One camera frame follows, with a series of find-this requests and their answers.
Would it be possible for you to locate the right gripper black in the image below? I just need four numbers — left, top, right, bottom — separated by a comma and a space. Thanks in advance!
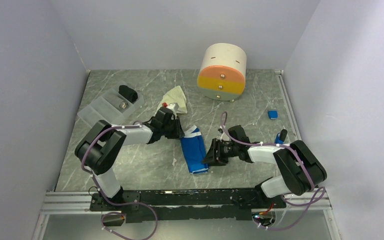
201, 138, 239, 167

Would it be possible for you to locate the blue underwear white trim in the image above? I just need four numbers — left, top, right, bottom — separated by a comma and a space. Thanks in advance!
180, 125, 209, 174

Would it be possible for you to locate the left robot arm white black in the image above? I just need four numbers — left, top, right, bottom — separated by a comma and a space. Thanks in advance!
74, 103, 184, 210

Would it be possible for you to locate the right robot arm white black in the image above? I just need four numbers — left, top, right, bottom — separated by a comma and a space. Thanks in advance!
202, 125, 327, 208

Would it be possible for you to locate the cream yellow cloth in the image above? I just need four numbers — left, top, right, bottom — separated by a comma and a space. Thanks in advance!
157, 85, 188, 114

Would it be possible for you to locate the black rolled sock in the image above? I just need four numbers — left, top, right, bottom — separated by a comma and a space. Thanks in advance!
118, 85, 138, 104

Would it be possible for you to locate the clear plastic compartment tray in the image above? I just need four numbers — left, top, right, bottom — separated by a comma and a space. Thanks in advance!
77, 81, 145, 127

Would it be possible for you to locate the small blue block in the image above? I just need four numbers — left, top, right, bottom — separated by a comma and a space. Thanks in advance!
267, 110, 278, 120

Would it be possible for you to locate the round drawer cabinet orange yellow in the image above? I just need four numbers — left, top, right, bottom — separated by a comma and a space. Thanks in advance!
197, 43, 247, 102

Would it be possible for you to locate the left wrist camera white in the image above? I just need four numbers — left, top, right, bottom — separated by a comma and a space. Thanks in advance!
161, 102, 179, 116

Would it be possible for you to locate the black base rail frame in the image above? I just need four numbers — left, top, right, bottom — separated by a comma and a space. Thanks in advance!
89, 187, 286, 223

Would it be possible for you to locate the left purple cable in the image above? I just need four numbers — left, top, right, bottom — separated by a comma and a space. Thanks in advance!
80, 124, 159, 240

